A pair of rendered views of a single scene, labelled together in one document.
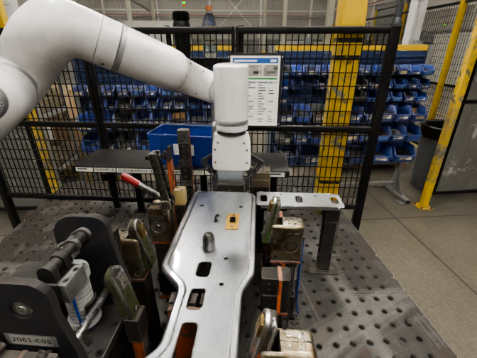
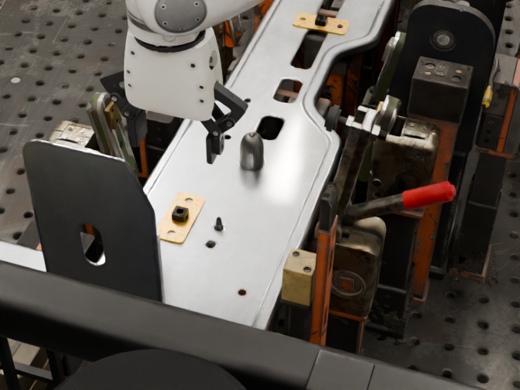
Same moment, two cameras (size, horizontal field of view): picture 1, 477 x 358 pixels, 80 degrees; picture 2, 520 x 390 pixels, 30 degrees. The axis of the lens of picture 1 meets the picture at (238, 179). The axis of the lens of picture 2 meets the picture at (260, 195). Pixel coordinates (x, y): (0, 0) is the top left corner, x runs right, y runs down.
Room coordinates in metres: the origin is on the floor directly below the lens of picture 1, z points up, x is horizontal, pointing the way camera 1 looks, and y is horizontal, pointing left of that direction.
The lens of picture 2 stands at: (1.52, 0.31, 1.85)
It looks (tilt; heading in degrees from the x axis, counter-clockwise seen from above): 44 degrees down; 193
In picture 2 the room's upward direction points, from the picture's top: 1 degrees clockwise
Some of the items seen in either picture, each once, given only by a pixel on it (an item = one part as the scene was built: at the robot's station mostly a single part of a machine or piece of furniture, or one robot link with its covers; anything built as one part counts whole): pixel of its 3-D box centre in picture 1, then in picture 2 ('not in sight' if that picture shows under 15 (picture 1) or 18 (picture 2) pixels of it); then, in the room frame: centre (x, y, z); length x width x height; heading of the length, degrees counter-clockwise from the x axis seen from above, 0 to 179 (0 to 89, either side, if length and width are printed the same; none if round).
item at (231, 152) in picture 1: (231, 148); (171, 64); (0.72, 0.02, 1.23); 0.10 x 0.07 x 0.11; 86
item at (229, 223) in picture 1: (232, 219); (179, 214); (0.72, 0.02, 1.01); 0.08 x 0.04 x 0.01; 176
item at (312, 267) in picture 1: (326, 237); not in sight; (0.85, -0.32, 0.84); 0.11 x 0.06 x 0.29; 86
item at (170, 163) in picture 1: (175, 215); (316, 349); (0.84, 0.22, 0.95); 0.03 x 0.01 x 0.50; 176
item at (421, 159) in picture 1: (439, 156); not in sight; (3.00, -2.24, 0.36); 0.50 x 0.50 x 0.73
